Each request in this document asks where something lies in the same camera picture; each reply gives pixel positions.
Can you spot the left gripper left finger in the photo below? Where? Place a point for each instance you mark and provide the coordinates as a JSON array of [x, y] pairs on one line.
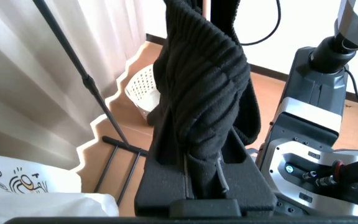
[[160, 186]]

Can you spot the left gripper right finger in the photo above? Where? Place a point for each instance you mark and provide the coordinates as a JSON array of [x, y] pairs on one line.
[[250, 186]]

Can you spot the black shorts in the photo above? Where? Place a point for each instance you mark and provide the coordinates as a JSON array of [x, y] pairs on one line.
[[200, 77]]

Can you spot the white printed t-shirt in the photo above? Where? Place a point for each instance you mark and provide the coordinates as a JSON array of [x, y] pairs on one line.
[[42, 202]]

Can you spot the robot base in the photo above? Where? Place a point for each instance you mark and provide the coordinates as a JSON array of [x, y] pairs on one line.
[[306, 124]]

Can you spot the white laundry basket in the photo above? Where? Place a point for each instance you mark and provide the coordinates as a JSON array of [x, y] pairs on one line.
[[141, 90]]

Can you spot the black clothes rack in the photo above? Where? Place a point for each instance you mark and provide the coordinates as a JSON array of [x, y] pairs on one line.
[[89, 82]]

